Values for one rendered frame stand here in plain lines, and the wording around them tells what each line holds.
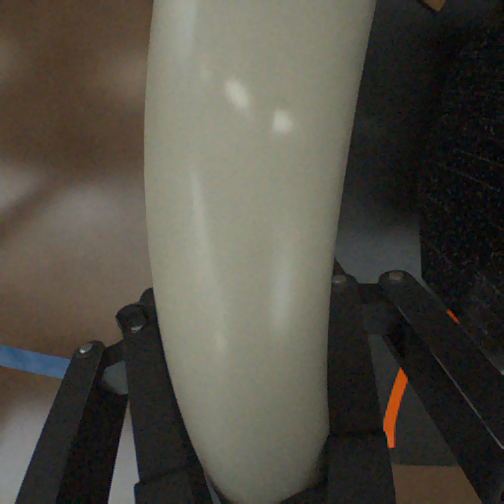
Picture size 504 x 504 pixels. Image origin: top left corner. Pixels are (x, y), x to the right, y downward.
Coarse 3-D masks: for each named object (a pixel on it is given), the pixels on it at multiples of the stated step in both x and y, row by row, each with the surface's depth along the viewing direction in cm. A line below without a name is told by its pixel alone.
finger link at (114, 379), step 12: (144, 300) 16; (156, 324) 14; (108, 348) 14; (120, 348) 13; (108, 360) 13; (120, 360) 13; (108, 372) 13; (120, 372) 13; (108, 384) 13; (120, 384) 13; (108, 396) 13
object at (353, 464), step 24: (336, 288) 13; (336, 312) 12; (360, 312) 12; (336, 336) 11; (360, 336) 11; (336, 360) 10; (360, 360) 10; (336, 384) 9; (360, 384) 9; (336, 408) 9; (360, 408) 9; (336, 432) 8; (360, 432) 8; (384, 432) 7; (336, 456) 7; (360, 456) 7; (384, 456) 7; (336, 480) 7; (360, 480) 7; (384, 480) 6
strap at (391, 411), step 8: (400, 368) 127; (400, 376) 128; (400, 384) 130; (392, 392) 131; (400, 392) 132; (392, 400) 133; (392, 408) 135; (392, 416) 137; (384, 424) 138; (392, 424) 138; (392, 432) 140; (392, 440) 142
